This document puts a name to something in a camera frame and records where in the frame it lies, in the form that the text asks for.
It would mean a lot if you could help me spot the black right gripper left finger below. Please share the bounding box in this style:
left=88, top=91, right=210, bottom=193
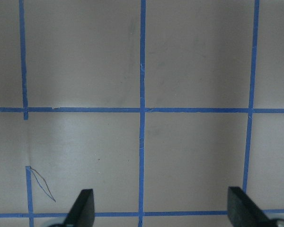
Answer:
left=62, top=189, right=95, bottom=227

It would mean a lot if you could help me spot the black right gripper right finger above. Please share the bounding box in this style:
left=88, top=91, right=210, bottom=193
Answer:
left=227, top=186, right=277, bottom=227

